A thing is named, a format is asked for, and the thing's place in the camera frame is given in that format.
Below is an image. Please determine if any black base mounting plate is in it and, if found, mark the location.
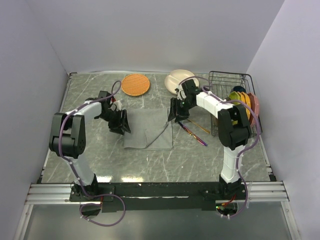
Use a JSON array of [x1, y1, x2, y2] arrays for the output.
[[69, 182, 246, 213]]

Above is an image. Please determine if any orange scalloped plate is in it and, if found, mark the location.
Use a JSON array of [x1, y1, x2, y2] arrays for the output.
[[243, 92, 251, 119]]

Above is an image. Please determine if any orange woven round coaster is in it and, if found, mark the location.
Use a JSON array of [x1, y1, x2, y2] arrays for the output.
[[121, 73, 151, 97]]

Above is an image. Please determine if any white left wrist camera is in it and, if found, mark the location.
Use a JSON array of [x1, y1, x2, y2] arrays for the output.
[[110, 99, 123, 112]]

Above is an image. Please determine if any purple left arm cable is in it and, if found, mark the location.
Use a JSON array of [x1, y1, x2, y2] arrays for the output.
[[58, 80, 127, 228]]

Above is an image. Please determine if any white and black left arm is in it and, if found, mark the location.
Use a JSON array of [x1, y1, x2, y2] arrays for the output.
[[49, 91, 131, 201]]

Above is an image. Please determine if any yellow scalloped plate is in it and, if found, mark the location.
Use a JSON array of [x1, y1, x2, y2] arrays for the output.
[[238, 92, 246, 103]]

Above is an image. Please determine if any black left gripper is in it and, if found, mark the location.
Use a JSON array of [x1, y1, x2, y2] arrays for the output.
[[98, 109, 131, 135]]

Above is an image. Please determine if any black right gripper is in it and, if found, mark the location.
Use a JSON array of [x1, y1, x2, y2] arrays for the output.
[[167, 97, 196, 123]]

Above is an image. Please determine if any grey cloth napkin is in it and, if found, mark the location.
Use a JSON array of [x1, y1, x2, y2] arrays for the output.
[[123, 108, 173, 150]]

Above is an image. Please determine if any aluminium frame rail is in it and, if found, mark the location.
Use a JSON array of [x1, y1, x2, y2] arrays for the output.
[[24, 181, 289, 205]]

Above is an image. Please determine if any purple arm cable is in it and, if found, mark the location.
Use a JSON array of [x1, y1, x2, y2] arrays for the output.
[[58, 80, 127, 228], [176, 76, 262, 220]]

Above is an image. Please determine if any black wire dish rack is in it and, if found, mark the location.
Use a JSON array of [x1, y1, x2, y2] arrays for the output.
[[208, 71, 261, 137]]

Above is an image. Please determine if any green scalloped plate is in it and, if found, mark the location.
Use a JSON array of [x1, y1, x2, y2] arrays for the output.
[[229, 91, 242, 105]]

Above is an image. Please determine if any iridescent purple knife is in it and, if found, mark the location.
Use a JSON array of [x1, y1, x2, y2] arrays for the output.
[[177, 121, 208, 147]]

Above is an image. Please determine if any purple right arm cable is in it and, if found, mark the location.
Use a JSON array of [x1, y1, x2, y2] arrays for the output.
[[176, 76, 262, 220]]

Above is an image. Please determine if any gold spoon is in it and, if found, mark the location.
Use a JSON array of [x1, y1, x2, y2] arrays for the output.
[[188, 119, 211, 134]]

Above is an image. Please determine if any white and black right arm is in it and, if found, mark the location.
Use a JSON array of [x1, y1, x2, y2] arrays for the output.
[[168, 77, 252, 200]]

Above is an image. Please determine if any dark blue bowl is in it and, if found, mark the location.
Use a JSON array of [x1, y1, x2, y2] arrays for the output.
[[231, 85, 247, 93]]

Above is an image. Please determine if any cream divided plate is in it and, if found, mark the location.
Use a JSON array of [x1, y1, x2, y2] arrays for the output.
[[164, 69, 195, 96]]

